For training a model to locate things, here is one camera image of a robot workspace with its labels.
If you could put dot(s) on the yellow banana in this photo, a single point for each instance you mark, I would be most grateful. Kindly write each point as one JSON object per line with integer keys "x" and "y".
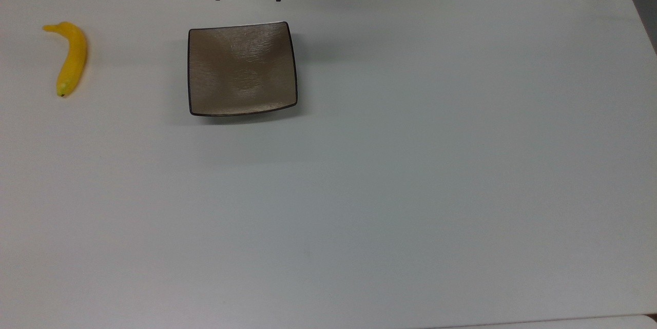
{"x": 74, "y": 59}

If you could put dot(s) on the square brown ceramic plate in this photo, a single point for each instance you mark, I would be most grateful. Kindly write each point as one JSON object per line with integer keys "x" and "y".
{"x": 242, "y": 70}

